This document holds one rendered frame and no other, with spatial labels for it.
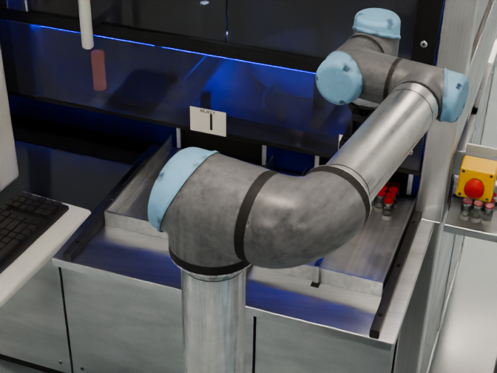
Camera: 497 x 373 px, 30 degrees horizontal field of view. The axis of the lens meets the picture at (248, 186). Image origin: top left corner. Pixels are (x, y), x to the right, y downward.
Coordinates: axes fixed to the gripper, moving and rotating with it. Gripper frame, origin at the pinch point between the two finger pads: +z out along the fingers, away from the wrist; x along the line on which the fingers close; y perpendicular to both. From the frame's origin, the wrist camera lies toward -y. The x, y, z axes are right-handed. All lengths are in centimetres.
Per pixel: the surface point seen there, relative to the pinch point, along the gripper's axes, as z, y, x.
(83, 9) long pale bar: -18, -19, -66
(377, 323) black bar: 19.5, 11.8, 7.3
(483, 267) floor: 109, -132, 20
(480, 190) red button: 9.2, -22.9, 19.3
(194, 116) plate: 7, -26, -44
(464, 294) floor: 109, -114, 16
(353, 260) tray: 21.3, -7.1, -1.8
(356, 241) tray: 21.3, -13.4, -2.8
